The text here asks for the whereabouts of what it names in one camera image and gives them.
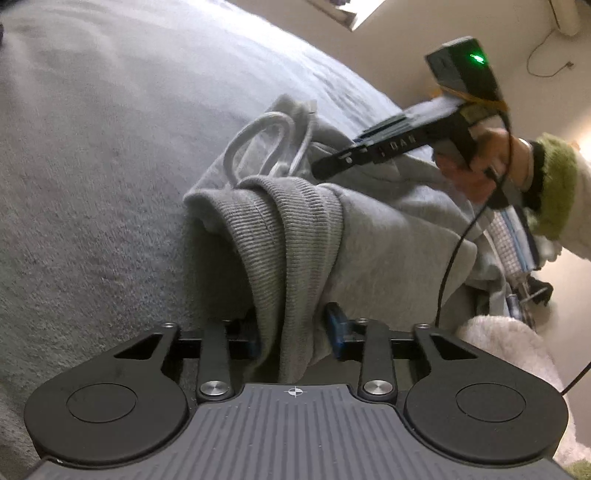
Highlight thin wall cable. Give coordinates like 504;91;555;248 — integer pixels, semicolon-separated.
526;25;574;78

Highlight person's white fuzzy robe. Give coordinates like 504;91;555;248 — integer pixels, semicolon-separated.
457;315;591;480

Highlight white wall fixture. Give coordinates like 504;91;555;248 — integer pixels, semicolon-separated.
551;0;583;37

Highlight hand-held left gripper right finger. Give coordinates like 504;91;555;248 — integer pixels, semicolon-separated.
325;302;478;403

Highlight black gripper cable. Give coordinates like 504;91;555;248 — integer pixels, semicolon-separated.
434;131;515;329

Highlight grey bed blanket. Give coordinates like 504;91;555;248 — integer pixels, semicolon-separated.
0;0;407;480

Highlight person's right hand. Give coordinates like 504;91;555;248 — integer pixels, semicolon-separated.
436;127;532;204

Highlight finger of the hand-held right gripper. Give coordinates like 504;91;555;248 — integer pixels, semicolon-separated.
353;115;409;146
311;141;384;181

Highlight grey sweatpants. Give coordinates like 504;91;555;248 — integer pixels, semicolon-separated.
182;95;509;384

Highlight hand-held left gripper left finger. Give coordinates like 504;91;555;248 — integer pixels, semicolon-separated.
113;318;262;402

